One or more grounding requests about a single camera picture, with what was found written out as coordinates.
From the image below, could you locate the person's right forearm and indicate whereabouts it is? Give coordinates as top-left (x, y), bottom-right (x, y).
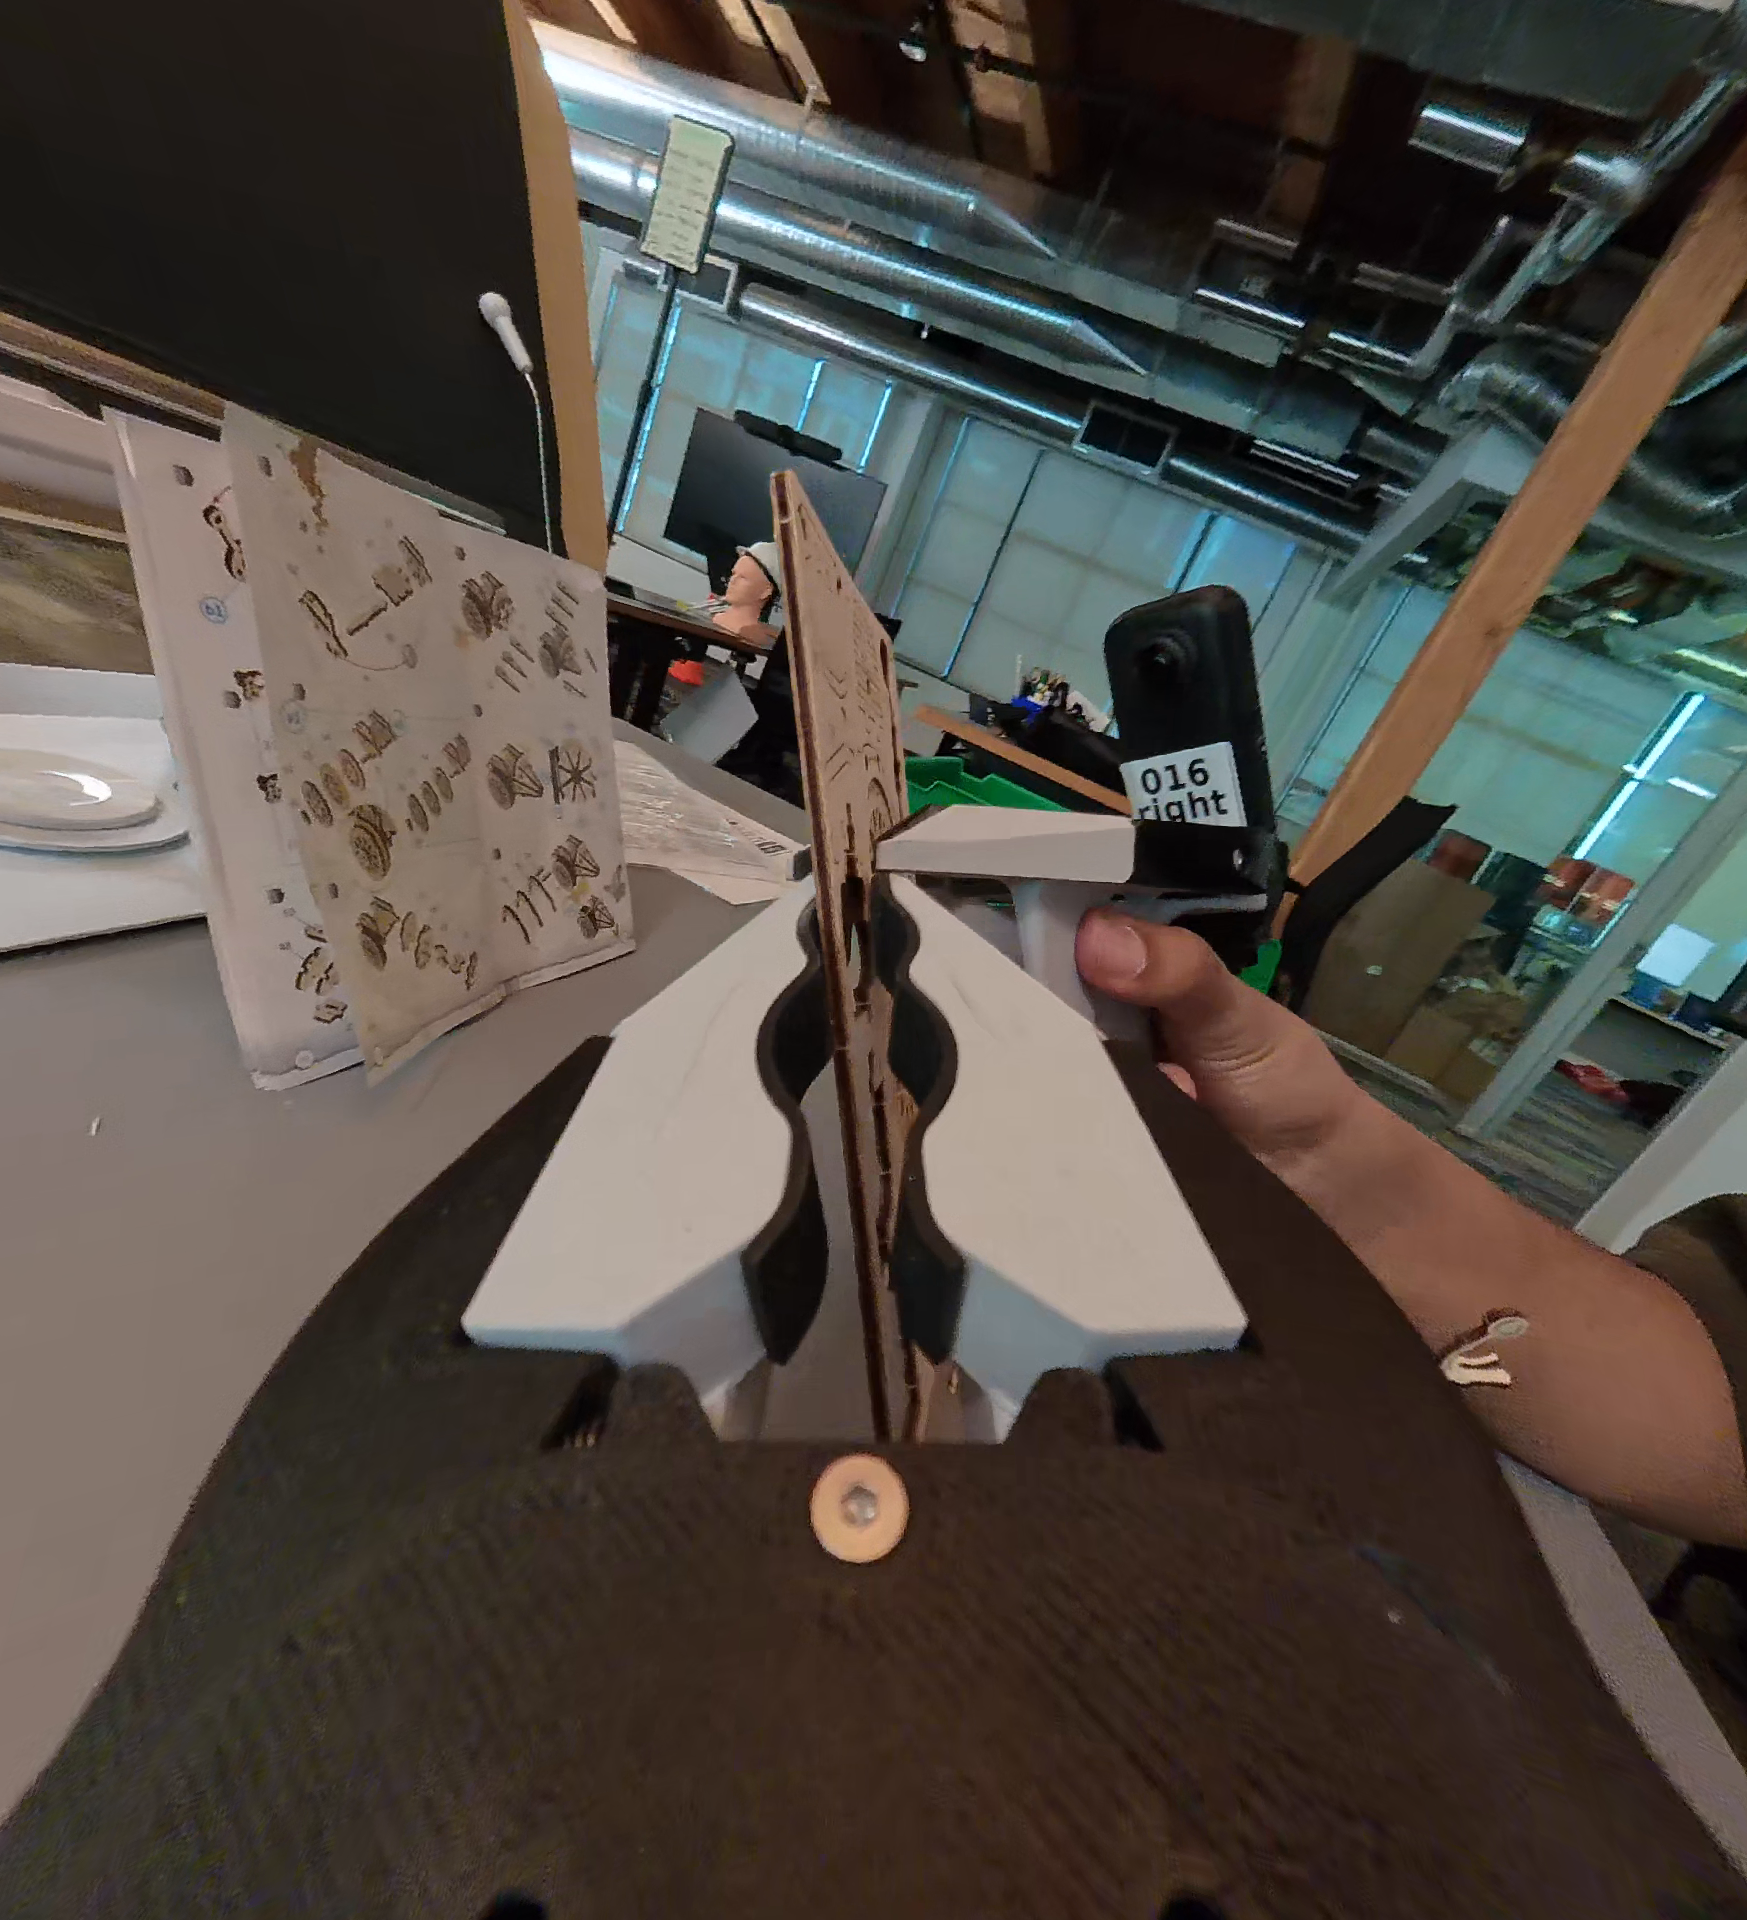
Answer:
top-left (1248, 1081), bottom-right (1747, 1551)

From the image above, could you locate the white monitor stand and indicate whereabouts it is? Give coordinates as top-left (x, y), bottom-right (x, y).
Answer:
top-left (0, 657), bottom-right (215, 971)

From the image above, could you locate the printed instruction booklet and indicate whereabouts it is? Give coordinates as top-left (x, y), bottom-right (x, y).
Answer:
top-left (108, 403), bottom-right (637, 1090)

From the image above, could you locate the green plastic bin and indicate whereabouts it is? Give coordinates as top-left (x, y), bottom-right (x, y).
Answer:
top-left (909, 755), bottom-right (1287, 1003)

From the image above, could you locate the wooden post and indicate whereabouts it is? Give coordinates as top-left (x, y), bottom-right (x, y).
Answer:
top-left (1284, 90), bottom-right (1747, 903)

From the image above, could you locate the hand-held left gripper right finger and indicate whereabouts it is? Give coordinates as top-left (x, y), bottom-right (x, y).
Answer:
top-left (885, 873), bottom-right (1253, 1434)

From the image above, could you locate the black computer monitor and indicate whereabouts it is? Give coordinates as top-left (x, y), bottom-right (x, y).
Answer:
top-left (0, 0), bottom-right (612, 579)

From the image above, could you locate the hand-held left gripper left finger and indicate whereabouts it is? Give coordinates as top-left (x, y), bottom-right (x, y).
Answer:
top-left (459, 881), bottom-right (834, 1439)

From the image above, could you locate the cardboard box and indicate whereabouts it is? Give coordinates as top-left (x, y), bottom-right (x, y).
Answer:
top-left (1299, 860), bottom-right (1526, 1104)

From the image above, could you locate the wooden puzzle sheet with wheels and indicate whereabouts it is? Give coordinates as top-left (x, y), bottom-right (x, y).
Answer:
top-left (772, 469), bottom-right (922, 1446)

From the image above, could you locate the black wall screen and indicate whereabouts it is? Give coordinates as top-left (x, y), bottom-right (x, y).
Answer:
top-left (664, 409), bottom-right (890, 586)

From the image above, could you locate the white cable with plug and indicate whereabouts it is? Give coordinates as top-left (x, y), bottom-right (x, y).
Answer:
top-left (476, 290), bottom-right (565, 558)

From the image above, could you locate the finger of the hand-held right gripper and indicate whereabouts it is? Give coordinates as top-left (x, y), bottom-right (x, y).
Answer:
top-left (875, 805), bottom-right (1143, 891)

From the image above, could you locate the silver ventilation duct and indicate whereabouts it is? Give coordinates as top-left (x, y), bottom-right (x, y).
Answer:
top-left (541, 15), bottom-right (1747, 541)

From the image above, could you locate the grey desk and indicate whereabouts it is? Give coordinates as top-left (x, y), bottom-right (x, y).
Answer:
top-left (0, 720), bottom-right (844, 1899)

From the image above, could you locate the person's right hand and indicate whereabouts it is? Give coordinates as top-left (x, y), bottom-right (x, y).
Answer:
top-left (1075, 912), bottom-right (1356, 1189)

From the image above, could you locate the white sign on pole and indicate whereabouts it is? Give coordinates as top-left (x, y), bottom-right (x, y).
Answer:
top-left (637, 117), bottom-right (736, 276)

